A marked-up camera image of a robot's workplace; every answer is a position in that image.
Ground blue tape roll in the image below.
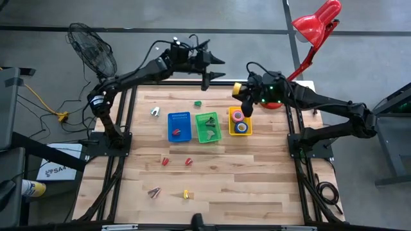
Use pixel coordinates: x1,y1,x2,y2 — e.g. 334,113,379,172
234,121,249,135

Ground yellow plastic basket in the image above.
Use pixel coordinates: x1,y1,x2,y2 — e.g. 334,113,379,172
227,106,254,137

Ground black floor fan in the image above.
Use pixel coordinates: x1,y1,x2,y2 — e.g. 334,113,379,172
66,22,118,86

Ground silver clip bottom left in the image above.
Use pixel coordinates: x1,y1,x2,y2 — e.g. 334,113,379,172
147,186,162,200

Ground silver metal bracket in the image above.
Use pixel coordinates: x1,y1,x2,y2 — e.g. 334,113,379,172
101,224,139,231
280,225,318,231

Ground black unidentified object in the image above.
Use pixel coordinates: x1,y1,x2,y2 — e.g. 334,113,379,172
191,212,207,231

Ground white cardboard box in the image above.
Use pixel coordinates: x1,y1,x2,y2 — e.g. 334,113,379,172
35,142,84,182

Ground pink tape roll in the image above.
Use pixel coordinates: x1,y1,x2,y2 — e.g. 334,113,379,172
231,110,245,124

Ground grey side desk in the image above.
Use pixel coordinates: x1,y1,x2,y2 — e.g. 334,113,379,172
0,66,37,151

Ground green plastic basket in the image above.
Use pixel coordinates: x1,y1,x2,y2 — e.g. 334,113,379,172
194,111,223,144

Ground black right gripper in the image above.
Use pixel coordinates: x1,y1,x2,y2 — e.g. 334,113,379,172
240,72,290,118

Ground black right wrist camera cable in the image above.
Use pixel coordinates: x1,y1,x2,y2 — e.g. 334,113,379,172
245,61,268,78

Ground black coiled cable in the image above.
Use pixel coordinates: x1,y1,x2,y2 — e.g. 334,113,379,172
315,173,344,216

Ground yellow extension cable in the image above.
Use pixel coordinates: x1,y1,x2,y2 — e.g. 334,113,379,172
24,82,70,123

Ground blue plastic basket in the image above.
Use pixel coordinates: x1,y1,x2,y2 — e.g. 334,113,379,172
167,111,193,143

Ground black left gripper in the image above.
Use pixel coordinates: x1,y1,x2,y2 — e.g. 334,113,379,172
191,47,227,92

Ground red desk lamp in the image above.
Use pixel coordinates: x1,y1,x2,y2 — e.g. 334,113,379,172
259,0,342,110

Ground dark metal side table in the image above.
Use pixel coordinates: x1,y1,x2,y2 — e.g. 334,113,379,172
354,82,411,187

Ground yellow white spray can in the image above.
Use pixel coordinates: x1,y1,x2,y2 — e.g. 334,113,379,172
21,179,47,198

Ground black diagonal beam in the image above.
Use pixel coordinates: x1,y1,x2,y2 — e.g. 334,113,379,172
12,131,88,173

